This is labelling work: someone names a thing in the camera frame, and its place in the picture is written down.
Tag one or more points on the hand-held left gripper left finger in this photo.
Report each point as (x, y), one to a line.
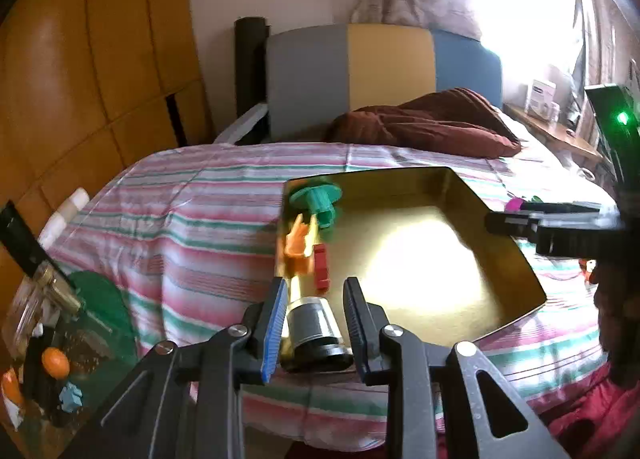
(270, 339)

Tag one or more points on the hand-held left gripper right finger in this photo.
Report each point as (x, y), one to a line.
(356, 334)

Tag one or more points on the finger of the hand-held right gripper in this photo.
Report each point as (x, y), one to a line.
(555, 207)
(550, 234)

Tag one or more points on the silver and black cylinder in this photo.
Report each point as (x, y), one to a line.
(312, 331)

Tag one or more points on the gold lined box tray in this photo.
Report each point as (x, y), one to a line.
(430, 259)

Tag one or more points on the person's right forearm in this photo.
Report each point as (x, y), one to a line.
(617, 324)

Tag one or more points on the pink round object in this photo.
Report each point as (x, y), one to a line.
(514, 204)

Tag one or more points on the small orange object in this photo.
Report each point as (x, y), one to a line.
(588, 271)

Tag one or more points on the wooden shelf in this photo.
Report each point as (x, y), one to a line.
(550, 131)

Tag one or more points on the small red plastic block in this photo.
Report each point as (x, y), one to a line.
(321, 266)

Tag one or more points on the white carton box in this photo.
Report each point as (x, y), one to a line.
(541, 98)

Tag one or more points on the orange plastic clip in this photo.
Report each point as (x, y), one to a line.
(296, 241)

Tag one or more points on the striped bed sheet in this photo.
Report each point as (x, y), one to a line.
(190, 224)

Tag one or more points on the teal plastic funnel piece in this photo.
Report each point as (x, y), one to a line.
(317, 199)

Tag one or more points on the brown pillow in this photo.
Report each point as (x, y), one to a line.
(430, 121)

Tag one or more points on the green round plate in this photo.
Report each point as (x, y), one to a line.
(102, 304)

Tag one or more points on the glass side table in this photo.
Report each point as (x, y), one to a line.
(90, 354)

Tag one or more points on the person's red clothing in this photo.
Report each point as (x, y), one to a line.
(590, 414)

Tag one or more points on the small blue plastic piece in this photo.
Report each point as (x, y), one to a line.
(70, 396)

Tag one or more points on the orange ball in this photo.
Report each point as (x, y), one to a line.
(55, 362)

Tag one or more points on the grey yellow blue headboard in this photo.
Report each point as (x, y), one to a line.
(380, 69)

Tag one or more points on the white bottle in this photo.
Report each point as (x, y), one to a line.
(51, 233)
(74, 201)

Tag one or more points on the black strip with brass fitting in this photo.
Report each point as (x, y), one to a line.
(30, 249)

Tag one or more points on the wooden wardrobe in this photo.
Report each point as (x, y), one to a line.
(90, 49)

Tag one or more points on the grey bed rail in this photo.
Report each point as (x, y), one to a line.
(240, 126)

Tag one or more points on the black bed post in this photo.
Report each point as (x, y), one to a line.
(247, 64)

